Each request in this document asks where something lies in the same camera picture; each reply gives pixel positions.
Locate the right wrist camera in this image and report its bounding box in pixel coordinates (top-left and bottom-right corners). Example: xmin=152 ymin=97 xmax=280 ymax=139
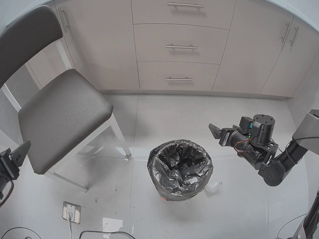
xmin=233 ymin=117 xmax=254 ymax=132

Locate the black plastic bag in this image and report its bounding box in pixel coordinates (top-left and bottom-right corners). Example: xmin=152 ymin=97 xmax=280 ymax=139
xmin=147 ymin=139 xmax=214 ymax=202

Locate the grey padded white chair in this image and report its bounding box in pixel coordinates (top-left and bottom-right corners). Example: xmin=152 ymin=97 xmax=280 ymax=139
xmin=0 ymin=5 xmax=132 ymax=192

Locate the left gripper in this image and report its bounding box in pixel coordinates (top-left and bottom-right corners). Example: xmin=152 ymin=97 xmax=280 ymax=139
xmin=0 ymin=140 xmax=32 ymax=182

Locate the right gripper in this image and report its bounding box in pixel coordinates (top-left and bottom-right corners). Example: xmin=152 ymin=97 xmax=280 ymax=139
xmin=209 ymin=123 xmax=252 ymax=156

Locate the beige cabinet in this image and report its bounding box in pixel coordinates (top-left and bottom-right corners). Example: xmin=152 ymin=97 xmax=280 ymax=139
xmin=5 ymin=0 xmax=319 ymax=101

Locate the black cable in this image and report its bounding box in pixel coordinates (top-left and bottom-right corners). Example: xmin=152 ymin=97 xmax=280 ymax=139
xmin=279 ymin=213 xmax=310 ymax=239
xmin=277 ymin=136 xmax=319 ymax=157
xmin=4 ymin=227 xmax=48 ymax=239
xmin=80 ymin=230 xmax=136 ymax=239

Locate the crumpled clear wrapper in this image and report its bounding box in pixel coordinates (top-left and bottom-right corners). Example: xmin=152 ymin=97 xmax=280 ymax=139
xmin=205 ymin=180 xmax=223 ymax=193

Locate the white cable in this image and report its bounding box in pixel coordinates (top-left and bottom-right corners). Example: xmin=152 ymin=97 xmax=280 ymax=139
xmin=65 ymin=211 xmax=74 ymax=239

